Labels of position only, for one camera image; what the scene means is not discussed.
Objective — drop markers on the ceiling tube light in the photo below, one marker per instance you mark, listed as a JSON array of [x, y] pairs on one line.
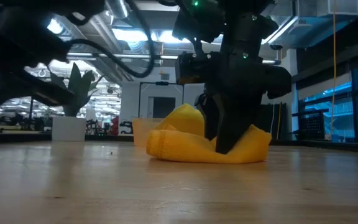
[[272, 61]]

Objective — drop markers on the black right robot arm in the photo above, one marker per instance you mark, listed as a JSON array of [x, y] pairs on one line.
[[228, 21]]

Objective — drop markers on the black pipe door frame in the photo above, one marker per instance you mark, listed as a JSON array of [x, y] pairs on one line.
[[162, 83]]

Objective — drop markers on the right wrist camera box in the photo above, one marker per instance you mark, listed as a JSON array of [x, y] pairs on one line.
[[188, 68]]

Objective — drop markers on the black pegboard cart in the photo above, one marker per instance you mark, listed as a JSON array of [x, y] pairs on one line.
[[312, 123]]

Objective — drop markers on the round silver air duct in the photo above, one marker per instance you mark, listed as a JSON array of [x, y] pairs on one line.
[[118, 9]]

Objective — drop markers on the black folded panels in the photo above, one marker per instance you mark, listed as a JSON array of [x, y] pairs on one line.
[[275, 121]]

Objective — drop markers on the orange translucent plastic basket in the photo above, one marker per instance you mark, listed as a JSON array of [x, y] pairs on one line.
[[141, 130]]

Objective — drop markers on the snake plant in white pot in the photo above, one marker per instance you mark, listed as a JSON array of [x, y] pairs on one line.
[[75, 93]]

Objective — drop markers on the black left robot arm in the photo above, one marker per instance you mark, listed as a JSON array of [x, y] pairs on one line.
[[26, 28]]

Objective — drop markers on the silver ventilation unit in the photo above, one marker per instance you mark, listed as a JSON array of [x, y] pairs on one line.
[[306, 28]]

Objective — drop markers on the orange microfiber towel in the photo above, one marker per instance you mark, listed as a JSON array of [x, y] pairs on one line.
[[182, 146]]

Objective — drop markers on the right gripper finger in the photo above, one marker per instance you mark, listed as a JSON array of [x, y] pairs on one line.
[[210, 115], [233, 124]]

